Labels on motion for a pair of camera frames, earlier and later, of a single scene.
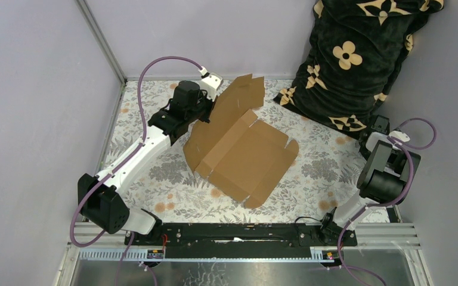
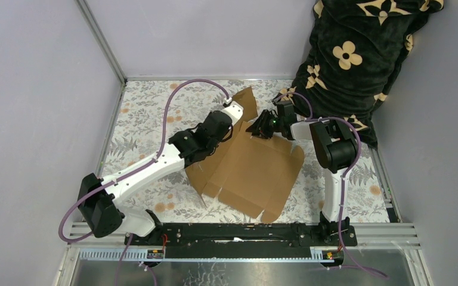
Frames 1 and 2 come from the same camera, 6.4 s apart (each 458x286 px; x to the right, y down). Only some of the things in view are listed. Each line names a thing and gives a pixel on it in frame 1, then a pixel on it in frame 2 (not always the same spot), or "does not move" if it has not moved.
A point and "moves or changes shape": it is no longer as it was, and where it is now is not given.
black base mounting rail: (239, 241) does not move
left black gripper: (209, 103) → (225, 133)
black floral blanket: (356, 50) does not move
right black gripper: (363, 152) → (258, 128)
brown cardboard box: (237, 154) moves or changes shape
